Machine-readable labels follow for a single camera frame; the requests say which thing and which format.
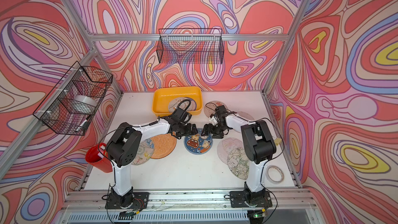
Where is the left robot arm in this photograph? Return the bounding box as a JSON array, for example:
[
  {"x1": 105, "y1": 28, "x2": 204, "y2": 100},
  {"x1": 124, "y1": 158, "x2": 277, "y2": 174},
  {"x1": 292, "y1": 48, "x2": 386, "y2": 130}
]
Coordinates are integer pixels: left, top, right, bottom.
[{"x1": 106, "y1": 99, "x2": 198, "y2": 197}]

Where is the cream blue doodle coaster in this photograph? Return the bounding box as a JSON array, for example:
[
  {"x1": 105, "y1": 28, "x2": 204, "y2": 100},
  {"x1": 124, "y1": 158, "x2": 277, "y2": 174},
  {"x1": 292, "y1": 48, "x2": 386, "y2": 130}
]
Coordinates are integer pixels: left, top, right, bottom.
[{"x1": 131, "y1": 139, "x2": 154, "y2": 166}]

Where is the blue toast cartoon coaster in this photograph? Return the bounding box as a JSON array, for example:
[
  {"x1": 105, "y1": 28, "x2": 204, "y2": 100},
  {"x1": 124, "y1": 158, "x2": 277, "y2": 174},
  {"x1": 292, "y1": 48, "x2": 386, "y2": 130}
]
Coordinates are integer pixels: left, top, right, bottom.
[{"x1": 183, "y1": 128, "x2": 214, "y2": 155}]

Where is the wall wire basket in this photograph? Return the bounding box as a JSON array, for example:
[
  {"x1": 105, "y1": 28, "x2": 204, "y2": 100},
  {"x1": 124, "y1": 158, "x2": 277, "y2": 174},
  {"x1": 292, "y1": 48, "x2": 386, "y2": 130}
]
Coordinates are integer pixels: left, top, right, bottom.
[
  {"x1": 33, "y1": 62, "x2": 113, "y2": 136},
  {"x1": 156, "y1": 28, "x2": 224, "y2": 65}
]

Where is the orange round coaster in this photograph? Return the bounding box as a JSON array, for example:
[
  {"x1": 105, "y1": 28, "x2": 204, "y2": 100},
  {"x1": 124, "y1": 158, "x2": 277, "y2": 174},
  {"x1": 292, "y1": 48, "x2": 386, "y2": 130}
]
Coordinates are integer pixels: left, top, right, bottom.
[{"x1": 151, "y1": 134, "x2": 177, "y2": 159}]

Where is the yellow binder clip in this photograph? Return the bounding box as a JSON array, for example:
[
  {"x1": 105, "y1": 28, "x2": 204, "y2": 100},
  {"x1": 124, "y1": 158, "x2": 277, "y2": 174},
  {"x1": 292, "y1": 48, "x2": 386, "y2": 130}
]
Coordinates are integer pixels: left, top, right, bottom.
[{"x1": 274, "y1": 138, "x2": 283, "y2": 146}]

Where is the white bear coaster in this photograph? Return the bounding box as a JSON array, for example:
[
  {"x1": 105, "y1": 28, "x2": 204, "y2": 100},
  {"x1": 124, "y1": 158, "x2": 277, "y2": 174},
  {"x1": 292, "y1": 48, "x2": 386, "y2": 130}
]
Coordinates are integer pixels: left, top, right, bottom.
[{"x1": 168, "y1": 97, "x2": 197, "y2": 113}]

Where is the yellow plastic storage box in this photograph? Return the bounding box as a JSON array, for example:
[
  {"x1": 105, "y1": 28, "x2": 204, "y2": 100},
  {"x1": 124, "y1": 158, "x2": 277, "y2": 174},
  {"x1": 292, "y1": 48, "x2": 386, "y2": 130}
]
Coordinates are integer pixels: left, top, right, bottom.
[{"x1": 152, "y1": 86, "x2": 204, "y2": 117}]

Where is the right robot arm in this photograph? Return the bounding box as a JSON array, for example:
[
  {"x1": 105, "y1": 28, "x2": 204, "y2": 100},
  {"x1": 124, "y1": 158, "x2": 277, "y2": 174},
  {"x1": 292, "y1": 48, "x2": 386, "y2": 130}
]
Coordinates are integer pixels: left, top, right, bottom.
[{"x1": 202, "y1": 105, "x2": 277, "y2": 194}]

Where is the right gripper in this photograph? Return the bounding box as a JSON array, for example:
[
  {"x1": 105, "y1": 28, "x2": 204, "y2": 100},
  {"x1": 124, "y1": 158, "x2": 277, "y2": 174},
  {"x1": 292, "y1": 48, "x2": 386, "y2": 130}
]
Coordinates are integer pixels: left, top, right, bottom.
[{"x1": 201, "y1": 122, "x2": 229, "y2": 139}]

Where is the green line-art coaster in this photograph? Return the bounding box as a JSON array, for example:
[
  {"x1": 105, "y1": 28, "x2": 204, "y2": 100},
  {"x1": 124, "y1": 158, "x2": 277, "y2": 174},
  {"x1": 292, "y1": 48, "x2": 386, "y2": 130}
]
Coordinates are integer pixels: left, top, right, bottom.
[{"x1": 227, "y1": 147, "x2": 250, "y2": 180}]

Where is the left wall wire basket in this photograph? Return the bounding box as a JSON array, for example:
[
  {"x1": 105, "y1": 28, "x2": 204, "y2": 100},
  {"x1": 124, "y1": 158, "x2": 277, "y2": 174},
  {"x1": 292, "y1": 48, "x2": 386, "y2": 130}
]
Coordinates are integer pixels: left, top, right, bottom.
[{"x1": 33, "y1": 62, "x2": 113, "y2": 136}]

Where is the marker pen in basket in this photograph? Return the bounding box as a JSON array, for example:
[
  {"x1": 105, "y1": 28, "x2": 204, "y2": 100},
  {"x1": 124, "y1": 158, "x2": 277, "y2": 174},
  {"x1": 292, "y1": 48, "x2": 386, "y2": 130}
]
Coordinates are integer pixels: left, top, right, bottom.
[{"x1": 76, "y1": 119, "x2": 90, "y2": 133}]

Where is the white tape roll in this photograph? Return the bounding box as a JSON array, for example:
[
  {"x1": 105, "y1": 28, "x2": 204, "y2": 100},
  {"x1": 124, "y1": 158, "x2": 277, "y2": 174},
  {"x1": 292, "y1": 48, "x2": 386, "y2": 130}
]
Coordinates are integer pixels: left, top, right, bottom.
[{"x1": 266, "y1": 166, "x2": 285, "y2": 184}]

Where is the pale pink cloud coaster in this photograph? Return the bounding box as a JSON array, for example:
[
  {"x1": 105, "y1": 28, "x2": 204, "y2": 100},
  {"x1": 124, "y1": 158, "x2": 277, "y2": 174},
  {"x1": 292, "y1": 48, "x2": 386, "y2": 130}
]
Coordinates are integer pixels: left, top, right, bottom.
[{"x1": 217, "y1": 138, "x2": 244, "y2": 164}]

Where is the back wall wire basket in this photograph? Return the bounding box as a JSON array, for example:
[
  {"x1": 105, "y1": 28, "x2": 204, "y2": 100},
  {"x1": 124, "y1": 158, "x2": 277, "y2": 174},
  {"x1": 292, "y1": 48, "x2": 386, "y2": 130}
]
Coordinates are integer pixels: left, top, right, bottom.
[{"x1": 156, "y1": 28, "x2": 224, "y2": 65}]

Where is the silver tape roll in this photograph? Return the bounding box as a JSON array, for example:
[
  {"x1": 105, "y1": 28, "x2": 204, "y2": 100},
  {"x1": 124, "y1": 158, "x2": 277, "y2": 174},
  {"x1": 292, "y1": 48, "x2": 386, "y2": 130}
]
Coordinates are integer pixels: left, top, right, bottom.
[{"x1": 72, "y1": 95, "x2": 97, "y2": 115}]

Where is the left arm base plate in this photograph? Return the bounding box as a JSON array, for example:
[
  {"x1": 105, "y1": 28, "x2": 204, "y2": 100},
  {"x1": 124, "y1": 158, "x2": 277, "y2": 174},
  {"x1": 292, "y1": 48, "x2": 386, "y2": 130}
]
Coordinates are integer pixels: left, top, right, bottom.
[{"x1": 102, "y1": 191, "x2": 149, "y2": 211}]

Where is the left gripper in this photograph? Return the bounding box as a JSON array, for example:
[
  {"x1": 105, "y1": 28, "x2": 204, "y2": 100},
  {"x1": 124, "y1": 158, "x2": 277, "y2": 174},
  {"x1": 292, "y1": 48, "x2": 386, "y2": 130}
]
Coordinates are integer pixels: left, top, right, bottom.
[{"x1": 177, "y1": 123, "x2": 200, "y2": 139}]

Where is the red plastic cup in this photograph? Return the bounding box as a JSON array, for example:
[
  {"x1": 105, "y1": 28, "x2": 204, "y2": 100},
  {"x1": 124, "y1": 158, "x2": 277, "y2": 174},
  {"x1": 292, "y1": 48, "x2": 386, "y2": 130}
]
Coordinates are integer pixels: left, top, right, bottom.
[{"x1": 85, "y1": 143, "x2": 113, "y2": 173}]

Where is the pink swirl coaster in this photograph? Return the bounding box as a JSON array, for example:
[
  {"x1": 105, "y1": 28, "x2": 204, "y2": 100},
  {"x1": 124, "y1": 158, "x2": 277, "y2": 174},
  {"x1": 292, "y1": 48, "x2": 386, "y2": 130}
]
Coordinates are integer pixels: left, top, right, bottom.
[{"x1": 237, "y1": 112, "x2": 255, "y2": 121}]

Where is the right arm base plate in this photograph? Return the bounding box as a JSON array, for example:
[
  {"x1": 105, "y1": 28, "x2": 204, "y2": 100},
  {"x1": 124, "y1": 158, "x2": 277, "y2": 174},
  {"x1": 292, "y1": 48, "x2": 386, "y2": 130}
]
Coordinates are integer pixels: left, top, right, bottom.
[{"x1": 229, "y1": 189, "x2": 273, "y2": 209}]

